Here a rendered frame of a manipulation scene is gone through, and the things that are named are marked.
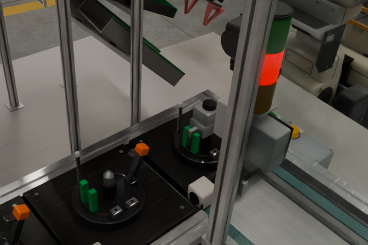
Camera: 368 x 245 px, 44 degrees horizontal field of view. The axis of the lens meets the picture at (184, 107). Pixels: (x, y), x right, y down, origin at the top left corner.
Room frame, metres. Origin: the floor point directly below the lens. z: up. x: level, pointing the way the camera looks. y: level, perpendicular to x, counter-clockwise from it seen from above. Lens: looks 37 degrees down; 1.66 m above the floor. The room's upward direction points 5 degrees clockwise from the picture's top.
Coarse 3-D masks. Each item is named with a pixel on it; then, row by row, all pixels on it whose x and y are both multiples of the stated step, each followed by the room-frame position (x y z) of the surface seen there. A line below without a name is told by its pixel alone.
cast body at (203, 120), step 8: (200, 104) 0.78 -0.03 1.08; (208, 104) 0.77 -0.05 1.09; (216, 104) 0.77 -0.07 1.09; (200, 112) 0.75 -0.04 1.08; (208, 112) 0.75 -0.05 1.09; (192, 120) 0.76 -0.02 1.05; (200, 120) 0.75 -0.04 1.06; (208, 120) 0.74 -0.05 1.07; (192, 128) 0.75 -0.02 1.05; (200, 128) 0.74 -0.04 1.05; (208, 128) 0.74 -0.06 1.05; (192, 136) 0.74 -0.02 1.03; (200, 136) 0.74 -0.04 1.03
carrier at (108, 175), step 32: (96, 160) 0.70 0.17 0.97; (128, 160) 0.71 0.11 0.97; (32, 192) 0.59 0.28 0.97; (64, 192) 0.60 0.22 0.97; (96, 192) 0.55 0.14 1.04; (128, 192) 0.60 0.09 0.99; (160, 192) 0.63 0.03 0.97; (64, 224) 0.53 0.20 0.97; (96, 224) 0.52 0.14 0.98; (128, 224) 0.54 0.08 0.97; (160, 224) 0.55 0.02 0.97
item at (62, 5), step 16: (0, 0) 0.99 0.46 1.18; (64, 0) 0.76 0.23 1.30; (0, 16) 0.99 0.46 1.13; (64, 16) 0.75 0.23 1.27; (0, 32) 0.98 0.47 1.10; (64, 32) 0.75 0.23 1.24; (0, 48) 0.99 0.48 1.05; (64, 48) 0.75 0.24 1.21; (64, 64) 0.75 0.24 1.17; (64, 80) 0.76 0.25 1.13; (16, 96) 0.99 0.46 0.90; (80, 144) 0.76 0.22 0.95
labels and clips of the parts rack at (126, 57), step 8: (40, 0) 0.81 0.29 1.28; (72, 16) 1.07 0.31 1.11; (80, 24) 1.04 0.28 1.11; (88, 32) 1.01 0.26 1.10; (96, 32) 1.00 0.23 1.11; (104, 40) 0.96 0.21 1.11; (112, 48) 0.94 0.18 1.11; (120, 48) 0.93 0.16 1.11; (120, 56) 0.92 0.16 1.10; (128, 56) 0.90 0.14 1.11
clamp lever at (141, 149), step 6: (138, 144) 0.65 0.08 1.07; (144, 144) 0.65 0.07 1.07; (138, 150) 0.64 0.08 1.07; (144, 150) 0.64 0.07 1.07; (132, 156) 0.62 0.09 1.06; (138, 156) 0.63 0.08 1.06; (132, 162) 0.64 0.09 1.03; (138, 162) 0.63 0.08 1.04; (132, 168) 0.63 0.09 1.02; (138, 168) 0.63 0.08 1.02; (132, 174) 0.62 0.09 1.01
